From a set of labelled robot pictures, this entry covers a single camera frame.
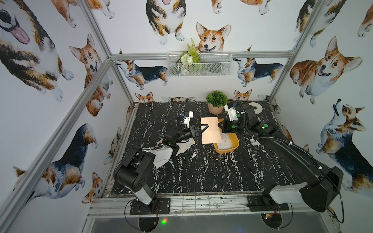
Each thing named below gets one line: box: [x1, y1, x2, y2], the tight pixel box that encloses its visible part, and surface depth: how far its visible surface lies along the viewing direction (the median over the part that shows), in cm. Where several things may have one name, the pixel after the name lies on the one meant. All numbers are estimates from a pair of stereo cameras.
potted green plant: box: [205, 90, 228, 115], surface depth 104 cm
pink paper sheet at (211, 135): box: [200, 116, 222, 145], surface depth 78 cm
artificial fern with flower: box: [179, 37, 201, 76], surface depth 84 cm
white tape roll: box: [248, 101, 263, 115], surface depth 119 cm
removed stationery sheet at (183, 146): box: [174, 137, 196, 157], surface depth 96 cm
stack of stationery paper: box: [217, 132, 234, 150], surface depth 97 cm
